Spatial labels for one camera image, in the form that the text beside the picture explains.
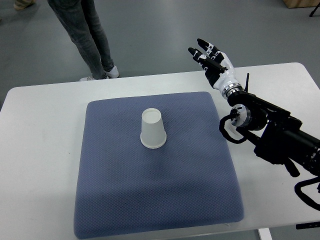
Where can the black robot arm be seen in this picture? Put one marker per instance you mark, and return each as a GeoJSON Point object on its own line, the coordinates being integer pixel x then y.
{"type": "Point", "coordinates": [276, 135]}

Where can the white paper cup on cushion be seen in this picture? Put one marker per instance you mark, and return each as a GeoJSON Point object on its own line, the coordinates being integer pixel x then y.
{"type": "Point", "coordinates": [153, 133]}

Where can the cardboard box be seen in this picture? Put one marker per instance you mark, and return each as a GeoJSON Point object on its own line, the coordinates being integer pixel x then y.
{"type": "Point", "coordinates": [301, 3]}

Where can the black tripod leg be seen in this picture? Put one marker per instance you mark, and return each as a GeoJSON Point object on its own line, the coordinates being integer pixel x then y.
{"type": "Point", "coordinates": [314, 10]}

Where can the black table control panel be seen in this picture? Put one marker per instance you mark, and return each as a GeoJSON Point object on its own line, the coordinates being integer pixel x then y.
{"type": "Point", "coordinates": [308, 225]}

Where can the blue grey mesh cushion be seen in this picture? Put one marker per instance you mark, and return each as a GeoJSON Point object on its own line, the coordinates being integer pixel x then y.
{"type": "Point", "coordinates": [124, 187]}

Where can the white paper cup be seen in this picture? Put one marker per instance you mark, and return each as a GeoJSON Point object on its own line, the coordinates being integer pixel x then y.
{"type": "Point", "coordinates": [153, 133]}
{"type": "Point", "coordinates": [232, 131]}

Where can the person legs in grey jeans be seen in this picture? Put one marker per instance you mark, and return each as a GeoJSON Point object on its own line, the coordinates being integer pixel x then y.
{"type": "Point", "coordinates": [81, 21]}

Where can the white table leg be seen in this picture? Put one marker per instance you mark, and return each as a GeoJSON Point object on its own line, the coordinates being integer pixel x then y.
{"type": "Point", "coordinates": [264, 234]}

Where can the white sneaker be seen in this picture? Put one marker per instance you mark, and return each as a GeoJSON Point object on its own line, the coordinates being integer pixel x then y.
{"type": "Point", "coordinates": [112, 74]}

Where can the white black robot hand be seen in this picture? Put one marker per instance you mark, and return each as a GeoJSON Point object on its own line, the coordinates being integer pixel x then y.
{"type": "Point", "coordinates": [217, 67]}

